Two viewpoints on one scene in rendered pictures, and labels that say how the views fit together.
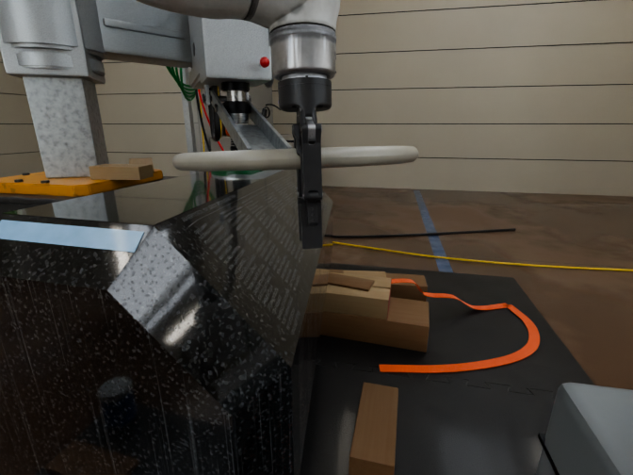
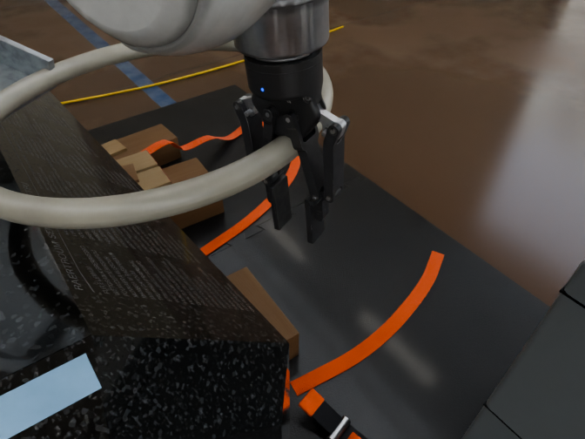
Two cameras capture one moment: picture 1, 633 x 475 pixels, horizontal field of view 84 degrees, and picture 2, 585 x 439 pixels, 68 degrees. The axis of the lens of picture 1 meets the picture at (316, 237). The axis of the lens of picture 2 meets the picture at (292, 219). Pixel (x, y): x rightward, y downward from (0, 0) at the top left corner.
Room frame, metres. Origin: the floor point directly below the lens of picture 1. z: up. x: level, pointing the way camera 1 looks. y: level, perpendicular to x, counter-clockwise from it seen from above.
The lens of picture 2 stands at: (0.26, 0.32, 1.20)
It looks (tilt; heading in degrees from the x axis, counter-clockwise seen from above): 43 degrees down; 311
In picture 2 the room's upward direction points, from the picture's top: straight up
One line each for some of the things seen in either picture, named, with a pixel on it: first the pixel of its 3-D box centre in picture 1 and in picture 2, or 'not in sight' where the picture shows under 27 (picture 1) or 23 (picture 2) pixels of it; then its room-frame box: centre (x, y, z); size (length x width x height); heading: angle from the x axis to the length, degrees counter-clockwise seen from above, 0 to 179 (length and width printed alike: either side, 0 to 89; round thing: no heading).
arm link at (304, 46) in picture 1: (303, 59); (279, 16); (0.54, 0.02, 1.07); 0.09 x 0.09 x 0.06
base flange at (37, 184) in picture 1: (81, 178); not in sight; (1.51, 1.01, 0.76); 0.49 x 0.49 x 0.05; 78
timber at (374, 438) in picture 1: (375, 433); (255, 318); (0.85, -0.18, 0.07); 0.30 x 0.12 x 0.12; 166
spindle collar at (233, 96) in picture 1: (234, 78); not in sight; (1.36, 0.29, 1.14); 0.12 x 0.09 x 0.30; 22
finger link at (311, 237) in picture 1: (311, 224); (314, 215); (0.49, 0.01, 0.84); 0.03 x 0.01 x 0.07; 98
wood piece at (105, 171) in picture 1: (121, 171); not in sight; (1.41, 0.77, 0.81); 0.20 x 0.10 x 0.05; 86
